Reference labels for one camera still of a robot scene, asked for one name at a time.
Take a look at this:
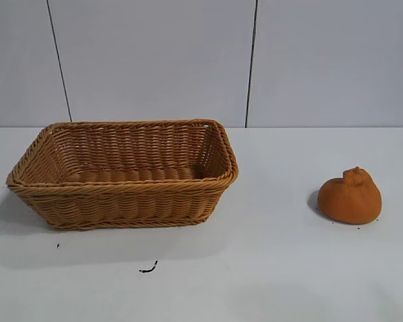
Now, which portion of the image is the brown woven wicker basket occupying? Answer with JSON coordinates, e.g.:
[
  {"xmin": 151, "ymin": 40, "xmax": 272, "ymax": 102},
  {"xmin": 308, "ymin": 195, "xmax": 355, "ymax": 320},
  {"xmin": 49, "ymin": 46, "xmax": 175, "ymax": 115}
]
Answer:
[{"xmin": 5, "ymin": 117, "xmax": 240, "ymax": 231}]

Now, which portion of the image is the orange soft toy fruit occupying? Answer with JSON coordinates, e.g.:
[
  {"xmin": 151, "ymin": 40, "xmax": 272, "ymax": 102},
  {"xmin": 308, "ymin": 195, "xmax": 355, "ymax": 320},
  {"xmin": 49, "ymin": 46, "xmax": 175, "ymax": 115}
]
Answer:
[{"xmin": 317, "ymin": 166, "xmax": 383, "ymax": 223}]

